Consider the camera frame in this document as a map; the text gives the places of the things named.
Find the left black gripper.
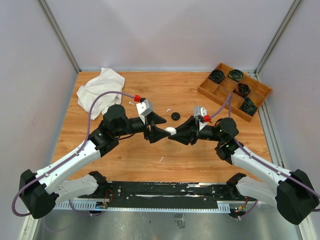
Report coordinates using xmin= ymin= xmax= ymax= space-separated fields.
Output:
xmin=115 ymin=111 xmax=171 ymax=143

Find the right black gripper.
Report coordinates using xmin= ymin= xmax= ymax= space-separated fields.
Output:
xmin=168 ymin=116 xmax=224 ymax=146

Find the white round charging case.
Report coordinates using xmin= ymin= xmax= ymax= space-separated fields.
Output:
xmin=164 ymin=127 xmax=177 ymax=136

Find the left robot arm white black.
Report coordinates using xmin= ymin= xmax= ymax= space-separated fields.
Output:
xmin=18 ymin=102 xmax=176 ymax=219

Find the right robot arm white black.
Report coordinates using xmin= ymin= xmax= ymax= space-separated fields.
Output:
xmin=165 ymin=116 xmax=320 ymax=225

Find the black round charging case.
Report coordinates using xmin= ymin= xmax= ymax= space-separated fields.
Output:
xmin=171 ymin=112 xmax=181 ymax=121

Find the black rolled item far left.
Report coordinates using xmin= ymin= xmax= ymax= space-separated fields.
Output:
xmin=208 ymin=69 xmax=225 ymax=84

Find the blue green rolled item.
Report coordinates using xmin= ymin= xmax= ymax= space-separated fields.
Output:
xmin=239 ymin=97 xmax=258 ymax=116

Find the white crumpled cloth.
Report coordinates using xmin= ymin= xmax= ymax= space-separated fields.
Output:
xmin=76 ymin=67 xmax=125 ymax=120

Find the dark red rolled item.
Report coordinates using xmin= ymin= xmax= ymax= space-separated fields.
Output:
xmin=233 ymin=83 xmax=251 ymax=98

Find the wooden compartment tray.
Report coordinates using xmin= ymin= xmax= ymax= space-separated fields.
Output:
xmin=197 ymin=63 xmax=272 ymax=123

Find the green black rolled item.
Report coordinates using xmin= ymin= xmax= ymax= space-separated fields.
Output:
xmin=228 ymin=69 xmax=245 ymax=83

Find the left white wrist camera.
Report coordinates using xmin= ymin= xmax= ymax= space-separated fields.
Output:
xmin=135 ymin=99 xmax=154 ymax=124

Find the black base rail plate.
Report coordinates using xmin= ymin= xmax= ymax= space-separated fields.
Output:
xmin=77 ymin=180 xmax=258 ymax=210

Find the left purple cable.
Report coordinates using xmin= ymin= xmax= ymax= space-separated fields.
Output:
xmin=11 ymin=90 xmax=141 ymax=217

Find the purple cable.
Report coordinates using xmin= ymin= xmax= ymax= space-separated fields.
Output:
xmin=11 ymin=90 xmax=141 ymax=217
xmin=207 ymin=92 xmax=320 ymax=221

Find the grey slotted cable duct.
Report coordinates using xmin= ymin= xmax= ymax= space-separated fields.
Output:
xmin=54 ymin=198 xmax=231 ymax=214

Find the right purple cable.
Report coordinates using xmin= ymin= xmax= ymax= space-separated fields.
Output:
xmin=207 ymin=92 xmax=320 ymax=221

